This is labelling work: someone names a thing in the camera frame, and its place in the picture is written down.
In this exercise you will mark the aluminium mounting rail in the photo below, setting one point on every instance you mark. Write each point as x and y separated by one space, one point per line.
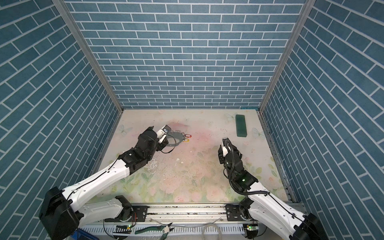
186 219

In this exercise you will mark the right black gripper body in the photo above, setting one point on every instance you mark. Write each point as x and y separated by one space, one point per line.
222 159

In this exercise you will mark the green rectangular block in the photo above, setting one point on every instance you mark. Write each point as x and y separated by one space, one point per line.
241 126

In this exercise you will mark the blue device box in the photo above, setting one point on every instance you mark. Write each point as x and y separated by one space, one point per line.
80 234

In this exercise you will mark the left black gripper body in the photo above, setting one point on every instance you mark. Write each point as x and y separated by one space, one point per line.
159 146

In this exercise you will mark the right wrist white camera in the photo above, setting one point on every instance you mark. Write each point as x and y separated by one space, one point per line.
221 152

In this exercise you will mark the metal key organizer ring plate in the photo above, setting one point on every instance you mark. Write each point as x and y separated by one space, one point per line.
175 138

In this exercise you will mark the clear plastic tube loop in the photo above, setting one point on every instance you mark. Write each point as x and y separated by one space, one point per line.
211 229

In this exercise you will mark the wrist white camera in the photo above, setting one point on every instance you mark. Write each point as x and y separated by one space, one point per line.
162 133
221 152

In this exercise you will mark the green handled pliers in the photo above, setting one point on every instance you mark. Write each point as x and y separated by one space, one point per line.
164 229

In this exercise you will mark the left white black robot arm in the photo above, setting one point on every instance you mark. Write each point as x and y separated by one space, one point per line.
64 211

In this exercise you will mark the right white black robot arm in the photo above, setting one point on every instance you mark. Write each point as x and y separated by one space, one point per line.
261 205

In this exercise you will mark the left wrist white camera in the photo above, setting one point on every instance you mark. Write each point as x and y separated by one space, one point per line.
162 133

